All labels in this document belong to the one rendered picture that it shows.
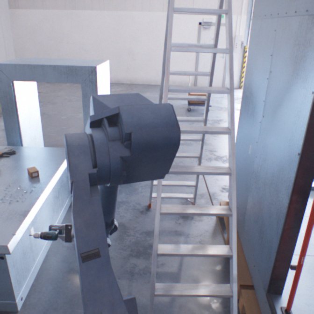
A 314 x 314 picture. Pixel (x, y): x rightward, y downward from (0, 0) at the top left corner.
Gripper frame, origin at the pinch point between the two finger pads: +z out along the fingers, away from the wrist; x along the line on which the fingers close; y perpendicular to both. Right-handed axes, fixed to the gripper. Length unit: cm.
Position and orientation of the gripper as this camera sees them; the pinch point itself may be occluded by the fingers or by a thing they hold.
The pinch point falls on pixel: (54, 232)
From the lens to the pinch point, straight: 236.8
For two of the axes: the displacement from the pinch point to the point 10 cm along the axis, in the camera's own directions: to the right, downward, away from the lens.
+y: 0.1, 0.1, -10.0
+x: -0.3, 10.0, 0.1
